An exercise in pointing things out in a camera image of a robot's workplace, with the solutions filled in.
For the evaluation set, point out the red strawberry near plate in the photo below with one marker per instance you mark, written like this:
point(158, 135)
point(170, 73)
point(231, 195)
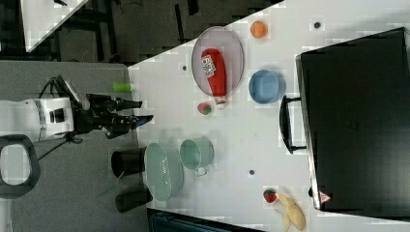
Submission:
point(204, 108)

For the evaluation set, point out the yellow banana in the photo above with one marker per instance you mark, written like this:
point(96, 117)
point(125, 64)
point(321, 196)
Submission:
point(292, 214)

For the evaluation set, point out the orange fruit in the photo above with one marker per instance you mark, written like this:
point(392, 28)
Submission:
point(258, 29)

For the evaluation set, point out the blue bowl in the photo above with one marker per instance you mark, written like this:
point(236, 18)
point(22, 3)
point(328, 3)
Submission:
point(266, 86)

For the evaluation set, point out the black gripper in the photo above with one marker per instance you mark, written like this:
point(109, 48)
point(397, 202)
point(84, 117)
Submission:
point(103, 115)

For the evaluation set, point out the grey round plate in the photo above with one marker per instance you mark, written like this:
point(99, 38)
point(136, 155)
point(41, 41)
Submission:
point(230, 48)

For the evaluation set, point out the black cylinder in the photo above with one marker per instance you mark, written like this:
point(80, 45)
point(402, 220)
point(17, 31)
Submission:
point(130, 200)
point(128, 162)

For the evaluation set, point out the black cylinder lower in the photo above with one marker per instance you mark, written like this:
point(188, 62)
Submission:
point(130, 200)

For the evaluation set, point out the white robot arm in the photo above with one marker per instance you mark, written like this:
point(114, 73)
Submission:
point(47, 119)

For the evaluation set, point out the green cup with handle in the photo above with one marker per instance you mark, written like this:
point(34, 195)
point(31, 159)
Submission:
point(196, 154)

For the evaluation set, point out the green small cylinder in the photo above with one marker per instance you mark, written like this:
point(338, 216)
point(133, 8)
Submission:
point(119, 87)

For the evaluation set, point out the red strawberry near banana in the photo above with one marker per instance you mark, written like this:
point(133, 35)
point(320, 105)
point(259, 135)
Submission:
point(270, 195)

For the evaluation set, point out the red ketchup bottle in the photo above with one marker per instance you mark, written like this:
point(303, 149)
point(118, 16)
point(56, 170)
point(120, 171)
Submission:
point(213, 66)

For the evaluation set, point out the black toaster oven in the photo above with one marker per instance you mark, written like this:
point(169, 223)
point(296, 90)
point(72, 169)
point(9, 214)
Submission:
point(355, 100)

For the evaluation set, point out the black cylinder upper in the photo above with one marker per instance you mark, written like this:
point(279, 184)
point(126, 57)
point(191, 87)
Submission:
point(128, 162)

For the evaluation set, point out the green colander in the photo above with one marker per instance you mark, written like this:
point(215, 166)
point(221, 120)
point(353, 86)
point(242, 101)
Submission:
point(164, 171)

